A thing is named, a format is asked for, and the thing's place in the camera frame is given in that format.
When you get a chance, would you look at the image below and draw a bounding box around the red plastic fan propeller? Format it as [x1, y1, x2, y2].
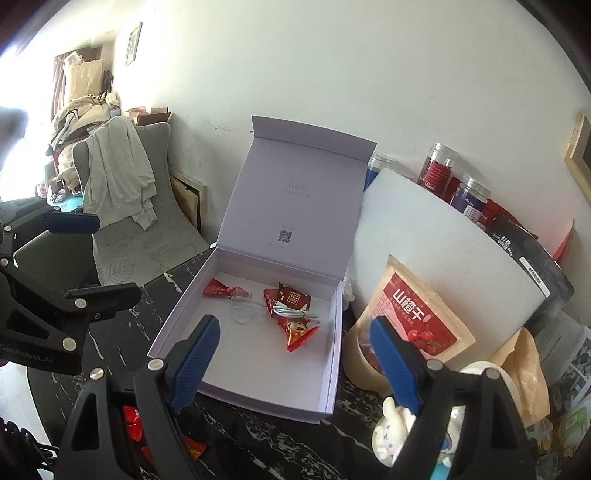
[123, 406, 153, 463]

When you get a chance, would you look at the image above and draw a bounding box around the white charging cable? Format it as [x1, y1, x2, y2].
[270, 301, 321, 323]

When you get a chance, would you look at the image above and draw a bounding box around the brown chocolate packet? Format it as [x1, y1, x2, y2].
[277, 283, 311, 311]

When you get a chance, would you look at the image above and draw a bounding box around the large red gold snack bag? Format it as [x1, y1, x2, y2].
[183, 436, 206, 461]

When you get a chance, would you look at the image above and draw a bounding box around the grey leaf pattern chair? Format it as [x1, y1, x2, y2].
[73, 122, 208, 286]

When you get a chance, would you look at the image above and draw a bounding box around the brown paper pouch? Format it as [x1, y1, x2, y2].
[490, 327, 550, 428]

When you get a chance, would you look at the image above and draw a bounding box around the small red candy packet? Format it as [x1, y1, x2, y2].
[202, 278, 250, 299]

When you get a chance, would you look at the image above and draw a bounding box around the grey cloth on chair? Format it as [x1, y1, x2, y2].
[83, 116, 157, 230]

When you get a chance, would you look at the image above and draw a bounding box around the red gold candy packet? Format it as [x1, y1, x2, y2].
[277, 317, 320, 352]

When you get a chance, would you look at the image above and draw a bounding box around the white foam board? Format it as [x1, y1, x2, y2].
[346, 170, 544, 334]

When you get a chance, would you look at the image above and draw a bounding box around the open white gift box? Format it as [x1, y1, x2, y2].
[148, 117, 376, 423]

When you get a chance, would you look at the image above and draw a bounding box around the hawthorn snack pouch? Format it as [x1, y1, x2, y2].
[342, 256, 475, 396]

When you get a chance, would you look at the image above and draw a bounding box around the black packaging bag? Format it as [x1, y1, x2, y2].
[488, 216, 575, 336]

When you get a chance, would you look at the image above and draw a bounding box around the blue lidded jar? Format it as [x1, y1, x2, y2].
[451, 174, 491, 224]

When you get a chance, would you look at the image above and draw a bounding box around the wooden frame on floor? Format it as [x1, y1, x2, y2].
[169, 168, 207, 234]

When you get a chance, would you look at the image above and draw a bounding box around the gold picture frame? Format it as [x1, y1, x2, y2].
[564, 113, 591, 203]

